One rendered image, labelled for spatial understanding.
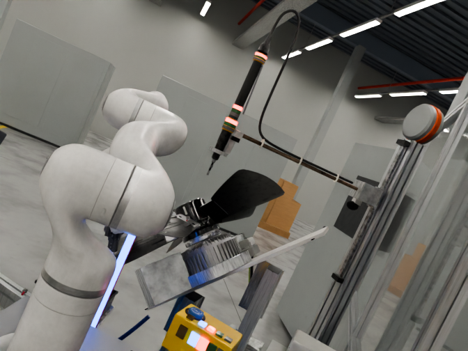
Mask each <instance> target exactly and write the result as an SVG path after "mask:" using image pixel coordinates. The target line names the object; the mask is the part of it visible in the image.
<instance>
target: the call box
mask: <svg viewBox="0 0 468 351"><path fill-rule="evenodd" d="M190 307H194V305H193V304H190V305H188V306H186V307H185V308H184V309H182V310H181V311H179V312H177V313H176V314H175V316H174V318H173V321H172V323H171V325H170V327H169V330H168V331H167V333H166V336H165V338H164V340H163V342H162V346H163V347H165V348H166V349H167V350H169V351H199V350H197V349H196V347H193V346H191V345H190V344H188V343H187V341H188V339H189V337H190V335H191V333H192V332H195V333H197V334H198V335H199V336H200V337H203V338H204V339H206V340H208V341H209V342H211V343H213V344H214V345H216V346H217V349H218V348H221V349H222V350H224V351H236V350H237V347H238V345H239V344H240V341H241V340H242V337H243V335H242V334H241V333H240V332H238V331H236V330H234V329H233V328H231V327H229V326H228V325H226V324H224V323H223V322H221V321H220V320H218V319H216V318H214V317H213V316H211V315H210V314H208V313H206V312H205V311H203V310H202V312H204V316H203V318H202V319H198V318H195V319H194V320H192V321H191V320H189V319H187V318H186V316H187V315H188V314H189V313H188V310H189V308H190ZM195 307H196V308H198V307H197V306H195ZM198 309H199V308H198ZM200 310H201V309H200ZM201 320H202V321H203V322H205V323H207V326H206V327H202V326H200V325H199V324H198V323H199V322H200V321H201ZM181 324H182V325H184V326H186V327H187V328H188V331H187V333H186V335H185V337H184V339H183V340H182V339H181V338H179V337H177V336H176V332H177V330H178V328H179V326H180V325H181ZM209 326H212V327H214V328H215V329H216V330H215V331H214V332H213V333H212V332H210V331H208V330H207V328H208V327H209ZM217 331H220V332H221V333H223V334H224V336H223V337H222V338H219V337H218V336H216V335H215V334H216V332H217ZM226 336H228V337H230V338H232V339H233V341H232V343H231V344H230V343H228V342H226V341H225V340H224V339H225V337H226ZM199 339H200V338H199ZM198 341H199V340H198ZM209 342H208V344H209ZM197 343H198V342H197ZM207 346H208V345H207ZM206 348H207V347H206ZM205 350H206V349H205ZM216 351H217V350H216Z"/></svg>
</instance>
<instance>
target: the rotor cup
mask: <svg viewBox="0 0 468 351"><path fill-rule="evenodd" d="M201 200H202V202H203V204H206V202H205V200H204V198H197V199H194V200H192V201H189V202H186V203H184V204H182V205H180V206H178V207H177V208H176V209H175V214H176V215H178V214H181V215H184V216H186V217H187V216H189V217H190V219H192V220H194V221H195V222H197V223H199V224H200V226H199V227H200V228H198V229H195V230H194V231H192V232H191V233H190V234H189V235H188V236H187V237H184V238H183V239H182V241H183V243H188V242H189V241H190V240H193V239H194V238H196V237H198V236H200V235H203V234H205V233H208V232H210V231H216V230H218V229H219V228H220V227H219V224H210V222H209V219H210V217H209V216H207V215H206V213H204V211H202V210H201V209H200V207H201V206H202V202H201ZM183 207H185V209H186V211H187V214H185V211H184V209H183Z"/></svg>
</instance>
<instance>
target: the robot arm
mask: <svg viewBox="0 0 468 351"><path fill-rule="evenodd" d="M168 110H169V106H168V102H167V100H166V98H165V96H164V95H163V94H162V93H160V92H158V91H151V92H146V91H140V90H137V89H133V88H122V89H118V90H116V91H113V92H111V93H110V94H108V96H106V98H105V99H104V102H103V104H102V115H103V116H104V119H105V120H106V121H107V122H108V123H109V124H110V125H112V126H113V127H115V128H116V129H118V130H119V131H118V132H117V133H116V135H115V137H114V139H113V141H112V142H111V146H110V148H108V149H106V150H103V151H100V150H97V149H95V148H92V147H90V146H85V145H82V144H77V143H73V144H68V145H65V146H61V147H60V148H58V149H56V150H55V151H54V152H52V153H51V155H50V156H49V157H48V158H47V159H46V162H45V163H44V165H43V167H42V170H41V171H40V179H39V187H40V195H41V199H42V202H43V205H44V207H45V210H46V213H47V216H48V218H49V221H50V224H51V227H52V245H51V248H50V251H49V254H48V257H47V260H46V261H45V264H44V266H43V268H42V271H41V273H40V276H39V277H38V280H37V282H36V285H35V287H34V289H33V292H32V293H31V296H30V298H29V301H28V303H27V305H26V308H25V310H24V312H23V314H22V317H21V319H20V321H19V324H18V326H17V329H16V330H15V333H11V334H7V335H5V336H2V337H0V351H80V349H81V346H82V344H83V342H84V339H85V338H86V335H87V333H88V331H89V329H90V326H91V324H92V322H93V319H94V317H95V315H96V313H97V311H98V309H99V307H100V304H101V302H102V300H103V297H104V295H105V293H106V291H107V288H108V287H109V284H110V282H111V280H112V277H113V275H114V272H115V269H116V257H115V255H114V254H113V253H112V252H117V250H118V241H119V240H120V236H121V235H122V234H123V233H127V234H129V235H133V236H137V237H150V236H154V235H156V234H158V233H160V232H161V231H162V230H164V228H165V227H167V226H168V223H169V221H170V219H171V216H172V214H173V209H174V205H175V203H176V201H175V194H174V190H173V185H172V183H171V181H170V179H169V177H168V175H167V173H166V171H165V170H164V168H163V167H162V165H161V164H160V163H159V161H158V160H157V158H156V157H162V156H167V155H171V154H173V153H175V152H176V151H178V150H179V149H180V148H181V147H182V145H183V144H184V143H185V140H186V138H187V126H186V124H185V122H184V120H183V119H181V118H180V117H179V116H177V115H175V114H173V113H171V112H170V111H168ZM86 219H90V220H91V221H95V222H97V223H99V224H102V225H104V227H103V230H104V232H105V234H104V236H107V237H108V241H109V242H108V247H107V246H106V245H105V244H104V243H103V242H101V241H100V240H99V239H98V238H97V237H96V236H95V235H94V233H93V232H92V231H91V230H90V228H89V227H88V225H87V223H86Z"/></svg>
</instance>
